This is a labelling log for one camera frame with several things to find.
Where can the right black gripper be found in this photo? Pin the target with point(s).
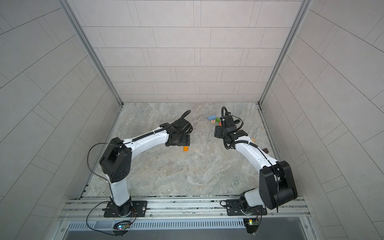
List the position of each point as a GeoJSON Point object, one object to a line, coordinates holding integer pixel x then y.
{"type": "Point", "coordinates": [217, 132]}

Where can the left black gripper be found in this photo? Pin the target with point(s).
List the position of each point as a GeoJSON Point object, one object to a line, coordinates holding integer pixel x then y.
{"type": "Point", "coordinates": [185, 142]}

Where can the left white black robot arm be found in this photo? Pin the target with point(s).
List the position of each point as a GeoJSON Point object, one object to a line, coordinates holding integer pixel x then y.
{"type": "Point", "coordinates": [117, 158]}

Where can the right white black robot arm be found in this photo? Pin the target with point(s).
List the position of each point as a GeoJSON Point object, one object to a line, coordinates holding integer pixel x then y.
{"type": "Point", "coordinates": [276, 181]}

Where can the light blue wood block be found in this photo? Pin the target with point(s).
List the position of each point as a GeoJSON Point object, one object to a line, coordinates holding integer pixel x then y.
{"type": "Point", "coordinates": [213, 117]}

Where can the left green circuit board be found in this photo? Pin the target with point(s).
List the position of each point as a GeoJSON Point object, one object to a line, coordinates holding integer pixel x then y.
{"type": "Point", "coordinates": [121, 228]}

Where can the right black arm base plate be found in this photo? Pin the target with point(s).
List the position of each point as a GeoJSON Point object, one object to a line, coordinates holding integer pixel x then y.
{"type": "Point", "coordinates": [234, 208]}

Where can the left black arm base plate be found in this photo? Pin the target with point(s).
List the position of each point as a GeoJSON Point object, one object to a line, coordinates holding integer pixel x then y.
{"type": "Point", "coordinates": [138, 208]}

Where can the aluminium mounting rail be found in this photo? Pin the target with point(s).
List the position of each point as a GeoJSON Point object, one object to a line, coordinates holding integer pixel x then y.
{"type": "Point", "coordinates": [202, 207]}

